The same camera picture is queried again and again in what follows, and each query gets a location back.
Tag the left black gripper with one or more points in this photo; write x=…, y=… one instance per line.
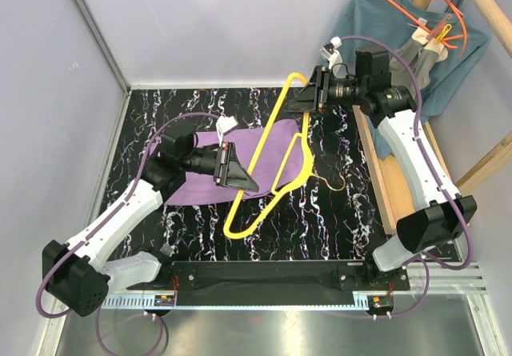
x=232, y=174

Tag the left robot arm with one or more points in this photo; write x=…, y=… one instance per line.
x=79, y=272

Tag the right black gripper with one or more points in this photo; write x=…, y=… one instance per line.
x=314, y=97

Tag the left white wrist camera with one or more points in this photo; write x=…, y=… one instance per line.
x=224, y=125

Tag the yellow clothes peg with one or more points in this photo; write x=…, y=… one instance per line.
x=441, y=32

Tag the aluminium frame rail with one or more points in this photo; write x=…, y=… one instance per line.
x=99, y=40

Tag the yellow plastic hanger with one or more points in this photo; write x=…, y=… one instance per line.
x=307, y=169

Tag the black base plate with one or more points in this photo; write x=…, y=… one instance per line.
x=309, y=283

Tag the orange plastic hanger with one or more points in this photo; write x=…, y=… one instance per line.
x=393, y=20

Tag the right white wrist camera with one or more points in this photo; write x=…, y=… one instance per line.
x=331, y=53

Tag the purple trousers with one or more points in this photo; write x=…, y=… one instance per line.
x=273, y=163

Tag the wooden clothes rack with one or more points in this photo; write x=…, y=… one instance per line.
x=390, y=185

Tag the grey beige cloth bag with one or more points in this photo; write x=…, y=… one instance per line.
x=421, y=55

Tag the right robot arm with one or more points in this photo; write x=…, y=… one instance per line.
x=441, y=213

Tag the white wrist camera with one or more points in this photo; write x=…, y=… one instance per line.
x=331, y=53
x=224, y=125

